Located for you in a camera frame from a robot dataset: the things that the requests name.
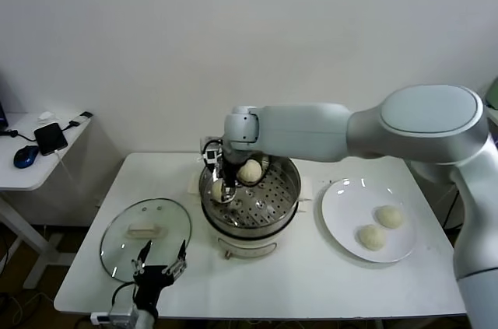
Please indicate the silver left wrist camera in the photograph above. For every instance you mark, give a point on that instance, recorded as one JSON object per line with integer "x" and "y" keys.
{"x": 122, "y": 313}

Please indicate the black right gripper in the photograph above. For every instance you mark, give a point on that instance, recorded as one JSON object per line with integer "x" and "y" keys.
{"x": 230, "y": 171}

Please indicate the blue computer mouse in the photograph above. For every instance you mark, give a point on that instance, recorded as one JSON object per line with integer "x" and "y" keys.
{"x": 26, "y": 157}

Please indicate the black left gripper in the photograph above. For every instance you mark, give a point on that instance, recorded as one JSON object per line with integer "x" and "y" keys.
{"x": 151, "y": 280}

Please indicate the white side table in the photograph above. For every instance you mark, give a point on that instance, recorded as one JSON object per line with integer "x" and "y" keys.
{"x": 23, "y": 177}

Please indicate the stainless steel steamer basket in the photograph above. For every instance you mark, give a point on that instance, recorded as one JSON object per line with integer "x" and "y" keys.
{"x": 272, "y": 197}

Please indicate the black smartphone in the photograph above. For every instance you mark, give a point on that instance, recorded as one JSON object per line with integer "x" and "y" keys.
{"x": 51, "y": 139}

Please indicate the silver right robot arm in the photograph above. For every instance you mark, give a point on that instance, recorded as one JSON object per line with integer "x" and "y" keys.
{"x": 303, "y": 130}

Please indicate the small white object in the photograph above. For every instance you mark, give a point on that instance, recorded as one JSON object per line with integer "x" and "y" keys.
{"x": 46, "y": 116}

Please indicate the white steamed baozi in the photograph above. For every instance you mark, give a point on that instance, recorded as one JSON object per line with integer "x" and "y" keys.
{"x": 250, "y": 172}
{"x": 371, "y": 237}
{"x": 216, "y": 190}
{"x": 389, "y": 216}

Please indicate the pale green object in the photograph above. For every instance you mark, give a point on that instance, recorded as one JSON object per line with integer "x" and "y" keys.
{"x": 494, "y": 92}

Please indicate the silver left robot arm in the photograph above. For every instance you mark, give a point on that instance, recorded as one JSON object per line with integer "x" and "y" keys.
{"x": 147, "y": 318}

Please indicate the cream electric cooking pot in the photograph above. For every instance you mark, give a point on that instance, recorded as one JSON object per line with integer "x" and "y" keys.
{"x": 249, "y": 243}

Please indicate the white round plate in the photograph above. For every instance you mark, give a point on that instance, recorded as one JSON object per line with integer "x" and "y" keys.
{"x": 338, "y": 204}

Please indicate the dark laptop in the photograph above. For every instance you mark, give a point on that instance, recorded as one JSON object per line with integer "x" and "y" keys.
{"x": 2, "y": 111}

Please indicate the glass pot lid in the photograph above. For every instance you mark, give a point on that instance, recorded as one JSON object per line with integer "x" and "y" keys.
{"x": 143, "y": 229}

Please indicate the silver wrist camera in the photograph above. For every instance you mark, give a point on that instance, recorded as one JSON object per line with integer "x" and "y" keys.
{"x": 211, "y": 156}
{"x": 122, "y": 313}

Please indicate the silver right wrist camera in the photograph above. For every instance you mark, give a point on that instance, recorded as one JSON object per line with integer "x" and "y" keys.
{"x": 211, "y": 156}

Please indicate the white shelf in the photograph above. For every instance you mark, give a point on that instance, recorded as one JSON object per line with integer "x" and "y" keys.
{"x": 493, "y": 116}

